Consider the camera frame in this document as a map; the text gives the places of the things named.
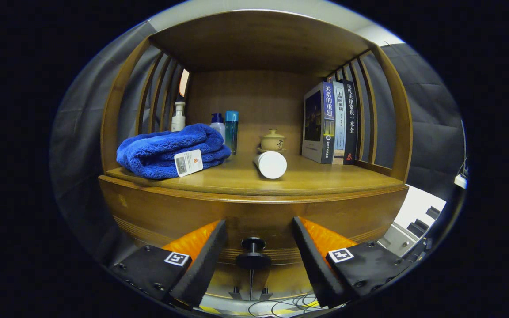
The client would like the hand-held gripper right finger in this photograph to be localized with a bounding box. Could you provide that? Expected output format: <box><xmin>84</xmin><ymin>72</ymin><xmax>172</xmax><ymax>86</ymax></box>
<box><xmin>292</xmin><ymin>216</ymin><xmax>414</xmax><ymax>308</ymax></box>

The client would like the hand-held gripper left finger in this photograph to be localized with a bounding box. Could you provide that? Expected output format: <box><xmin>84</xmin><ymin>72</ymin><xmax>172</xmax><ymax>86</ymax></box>
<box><xmin>110</xmin><ymin>219</ymin><xmax>228</xmax><ymax>308</ymax></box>

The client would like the wooden drawer with black knob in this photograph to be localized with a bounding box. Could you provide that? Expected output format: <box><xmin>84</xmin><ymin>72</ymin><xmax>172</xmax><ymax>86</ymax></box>
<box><xmin>99</xmin><ymin>176</ymin><xmax>410</xmax><ymax>270</ymax></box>

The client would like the white tube with green end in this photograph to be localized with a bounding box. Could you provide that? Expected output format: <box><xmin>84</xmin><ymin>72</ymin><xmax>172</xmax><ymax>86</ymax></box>
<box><xmin>253</xmin><ymin>151</ymin><xmax>288</xmax><ymax>180</ymax></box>

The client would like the wooden countertop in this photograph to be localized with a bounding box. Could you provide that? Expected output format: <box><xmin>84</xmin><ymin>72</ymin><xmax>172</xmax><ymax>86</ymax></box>
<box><xmin>106</xmin><ymin>152</ymin><xmax>404</xmax><ymax>197</ymax></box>

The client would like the wooden cabinet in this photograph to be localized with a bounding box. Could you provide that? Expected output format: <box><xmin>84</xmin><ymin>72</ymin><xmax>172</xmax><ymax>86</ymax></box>
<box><xmin>99</xmin><ymin>10</ymin><xmax>414</xmax><ymax>303</ymax></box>

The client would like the white table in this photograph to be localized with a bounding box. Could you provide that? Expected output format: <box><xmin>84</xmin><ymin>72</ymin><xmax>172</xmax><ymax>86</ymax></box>
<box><xmin>377</xmin><ymin>184</ymin><xmax>447</xmax><ymax>259</ymax></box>

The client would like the blue towel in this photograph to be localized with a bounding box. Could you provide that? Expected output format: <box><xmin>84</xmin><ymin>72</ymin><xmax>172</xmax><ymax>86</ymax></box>
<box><xmin>116</xmin><ymin>123</ymin><xmax>232</xmax><ymax>180</ymax></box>

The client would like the beige lidded tea cup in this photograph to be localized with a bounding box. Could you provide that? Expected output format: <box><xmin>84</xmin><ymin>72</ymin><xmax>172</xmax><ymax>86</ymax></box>
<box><xmin>260</xmin><ymin>129</ymin><xmax>286</xmax><ymax>151</ymax></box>

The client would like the clear teal bottle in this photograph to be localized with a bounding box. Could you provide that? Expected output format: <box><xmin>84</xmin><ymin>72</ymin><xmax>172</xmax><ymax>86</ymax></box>
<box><xmin>225</xmin><ymin>110</ymin><xmax>239</xmax><ymax>155</ymax></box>

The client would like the white bottle with blue cap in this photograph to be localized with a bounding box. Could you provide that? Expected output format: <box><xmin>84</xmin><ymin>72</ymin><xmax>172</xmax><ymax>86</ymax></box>
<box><xmin>210</xmin><ymin>113</ymin><xmax>226</xmax><ymax>144</ymax></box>

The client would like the grey book with blue spine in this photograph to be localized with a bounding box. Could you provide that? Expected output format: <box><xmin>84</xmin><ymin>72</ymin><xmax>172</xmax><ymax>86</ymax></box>
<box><xmin>301</xmin><ymin>81</ymin><xmax>336</xmax><ymax>165</ymax></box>

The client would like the white pump bottle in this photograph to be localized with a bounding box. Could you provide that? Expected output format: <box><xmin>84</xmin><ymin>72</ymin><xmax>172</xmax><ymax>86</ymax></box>
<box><xmin>171</xmin><ymin>101</ymin><xmax>186</xmax><ymax>132</ymax></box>

